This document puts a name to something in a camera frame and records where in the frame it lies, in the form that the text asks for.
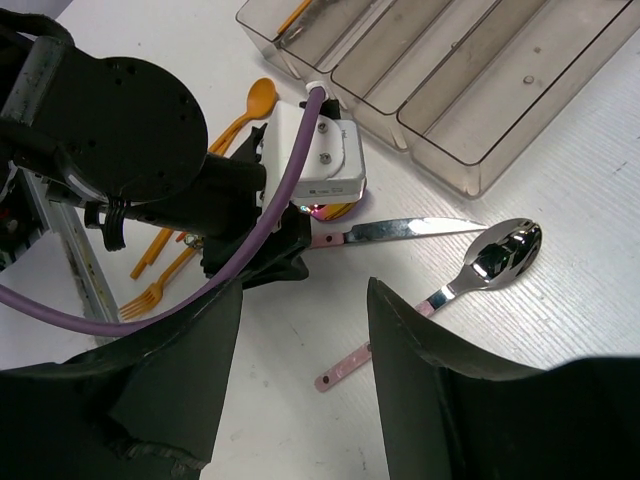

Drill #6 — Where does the orange plastic chopstick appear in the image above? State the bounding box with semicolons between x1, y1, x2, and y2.
130;228;175;280

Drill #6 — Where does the aluminium table edge rail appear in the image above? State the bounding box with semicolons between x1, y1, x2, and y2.
22;172;119;323

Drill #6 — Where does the iridescent rainbow metal spoon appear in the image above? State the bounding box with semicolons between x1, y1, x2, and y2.
176;197;364;250

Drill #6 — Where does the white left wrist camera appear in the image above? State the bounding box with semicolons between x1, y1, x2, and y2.
261;101;366;207

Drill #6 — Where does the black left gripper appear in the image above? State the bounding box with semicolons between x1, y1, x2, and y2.
84;124;311;291

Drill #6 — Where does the clear four-compartment utensil organizer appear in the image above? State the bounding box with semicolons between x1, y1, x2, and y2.
236;0;639;198

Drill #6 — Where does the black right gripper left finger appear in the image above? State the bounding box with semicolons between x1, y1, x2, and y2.
1;282;243;479

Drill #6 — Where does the orange plastic knife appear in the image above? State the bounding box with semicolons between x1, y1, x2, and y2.
277;0;311;36

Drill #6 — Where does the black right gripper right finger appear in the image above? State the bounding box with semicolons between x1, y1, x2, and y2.
367;279;639;479

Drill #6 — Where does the orange plastic spoon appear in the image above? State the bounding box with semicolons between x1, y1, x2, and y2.
209;77;278;155

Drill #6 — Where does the yellow-orange fork near edge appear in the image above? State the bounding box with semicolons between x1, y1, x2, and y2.
119;247;196;322

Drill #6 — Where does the pink-handled metal spoon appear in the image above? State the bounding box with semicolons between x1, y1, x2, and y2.
313;217;543;394

